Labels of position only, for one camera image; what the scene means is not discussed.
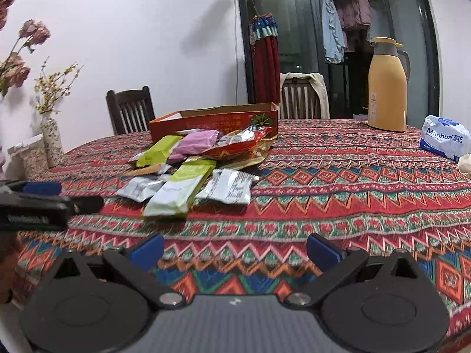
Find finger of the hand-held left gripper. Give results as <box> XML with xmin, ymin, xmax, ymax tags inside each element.
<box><xmin>21</xmin><ymin>181</ymin><xmax>62</xmax><ymax>195</ymax></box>
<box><xmin>68</xmin><ymin>196</ymin><xmax>105</xmax><ymax>213</ymax></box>

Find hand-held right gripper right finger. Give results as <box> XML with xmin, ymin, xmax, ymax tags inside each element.
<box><xmin>286</xmin><ymin>233</ymin><xmax>420</xmax><ymax>309</ymax></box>

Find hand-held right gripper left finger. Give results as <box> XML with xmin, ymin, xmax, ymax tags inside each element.
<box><xmin>53</xmin><ymin>233</ymin><xmax>186</xmax><ymax>309</ymax></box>

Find silver foil snack packet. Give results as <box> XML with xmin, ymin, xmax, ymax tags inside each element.
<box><xmin>116</xmin><ymin>176</ymin><xmax>167</xmax><ymax>203</ymax></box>
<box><xmin>196</xmin><ymin>168</ymin><xmax>261</xmax><ymax>205</ymax></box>

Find orange silver snack packet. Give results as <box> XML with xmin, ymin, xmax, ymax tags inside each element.
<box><xmin>123</xmin><ymin>163</ymin><xmax>172</xmax><ymax>178</ymax></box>

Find large green white snack packet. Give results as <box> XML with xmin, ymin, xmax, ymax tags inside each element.
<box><xmin>143</xmin><ymin>159</ymin><xmax>217</xmax><ymax>218</ymax></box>

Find lime green snack packet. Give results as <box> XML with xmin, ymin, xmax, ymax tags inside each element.
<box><xmin>135</xmin><ymin>135</ymin><xmax>183</xmax><ymax>168</ymax></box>

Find gold snack packet red filling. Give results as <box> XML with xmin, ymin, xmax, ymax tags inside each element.
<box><xmin>217</xmin><ymin>138</ymin><xmax>273</xmax><ymax>170</ymax></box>

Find pink snack packet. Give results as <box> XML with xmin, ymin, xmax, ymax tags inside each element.
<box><xmin>167</xmin><ymin>129</ymin><xmax>224</xmax><ymax>163</ymax></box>

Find red and silver snack packet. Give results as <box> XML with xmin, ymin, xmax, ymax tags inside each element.
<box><xmin>202</xmin><ymin>125</ymin><xmax>275</xmax><ymax>161</ymax></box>

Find orange cardboard box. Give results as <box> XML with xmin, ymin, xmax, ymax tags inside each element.
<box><xmin>148</xmin><ymin>102</ymin><xmax>279</xmax><ymax>144</ymax></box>

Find person's left forearm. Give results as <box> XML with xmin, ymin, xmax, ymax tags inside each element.
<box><xmin>0</xmin><ymin>231</ymin><xmax>23</xmax><ymax>304</ymax></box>

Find clear container of seeds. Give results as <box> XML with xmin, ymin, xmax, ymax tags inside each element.
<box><xmin>7</xmin><ymin>133</ymin><xmax>49</xmax><ymax>178</ymax></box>

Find floral ceramic vase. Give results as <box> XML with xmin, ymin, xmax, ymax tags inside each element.
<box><xmin>40</xmin><ymin>113</ymin><xmax>65</xmax><ymax>168</ymax></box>

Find patterned red tablecloth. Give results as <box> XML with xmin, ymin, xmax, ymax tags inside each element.
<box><xmin>15</xmin><ymin>118</ymin><xmax>471</xmax><ymax>342</ymax></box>

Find yellow flower branches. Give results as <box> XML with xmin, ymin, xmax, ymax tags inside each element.
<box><xmin>34</xmin><ymin>56</ymin><xmax>84</xmax><ymax>115</ymax></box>

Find dark wooden chair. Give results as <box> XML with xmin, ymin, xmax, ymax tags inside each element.
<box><xmin>106</xmin><ymin>86</ymin><xmax>156</xmax><ymax>135</ymax></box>

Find pink artificial flowers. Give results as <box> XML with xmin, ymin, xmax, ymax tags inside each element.
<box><xmin>0</xmin><ymin>0</ymin><xmax>51</xmax><ymax>98</ymax></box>

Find brown wooden slatted chair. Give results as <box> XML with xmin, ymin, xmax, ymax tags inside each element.
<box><xmin>280</xmin><ymin>74</ymin><xmax>324</xmax><ymax>120</ymax></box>

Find white blue tissue pack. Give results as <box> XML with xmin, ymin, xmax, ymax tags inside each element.
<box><xmin>419</xmin><ymin>115</ymin><xmax>471</xmax><ymax>161</ymax></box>

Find yellow thermos jug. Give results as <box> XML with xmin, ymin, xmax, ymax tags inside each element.
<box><xmin>367</xmin><ymin>37</ymin><xmax>411</xmax><ymax>132</ymax></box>

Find light blue hanging shirt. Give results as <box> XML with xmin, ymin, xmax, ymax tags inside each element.
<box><xmin>319</xmin><ymin>0</ymin><xmax>347</xmax><ymax>64</ymax></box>

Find sliding glass door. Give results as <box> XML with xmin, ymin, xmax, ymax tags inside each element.
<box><xmin>237</xmin><ymin>0</ymin><xmax>441</xmax><ymax>120</ymax></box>

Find pink hanging clothes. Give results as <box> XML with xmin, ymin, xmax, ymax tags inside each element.
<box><xmin>338</xmin><ymin>0</ymin><xmax>373</xmax><ymax>30</ymax></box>

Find lamp cable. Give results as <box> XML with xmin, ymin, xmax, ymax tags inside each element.
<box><xmin>233</xmin><ymin>0</ymin><xmax>241</xmax><ymax>104</ymax></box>

